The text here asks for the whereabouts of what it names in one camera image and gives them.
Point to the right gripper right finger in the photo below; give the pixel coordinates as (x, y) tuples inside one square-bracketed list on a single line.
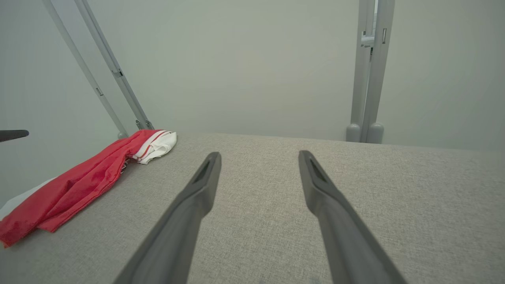
[(339, 221)]

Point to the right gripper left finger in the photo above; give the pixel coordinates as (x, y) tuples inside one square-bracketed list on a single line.
[(185, 221)]

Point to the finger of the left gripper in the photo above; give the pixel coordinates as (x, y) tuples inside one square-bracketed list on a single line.
[(12, 135)]

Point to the red basketball jersey white sleeves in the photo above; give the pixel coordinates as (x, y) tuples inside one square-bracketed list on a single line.
[(79, 185)]

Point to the white cloth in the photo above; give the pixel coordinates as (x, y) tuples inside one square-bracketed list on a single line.
[(23, 197)]

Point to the grey slim partition post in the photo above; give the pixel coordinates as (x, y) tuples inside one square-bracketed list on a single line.
[(114, 69), (83, 67)]

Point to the grey round-foot partition post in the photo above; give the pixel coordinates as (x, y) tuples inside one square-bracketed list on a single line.
[(358, 79), (376, 79)]

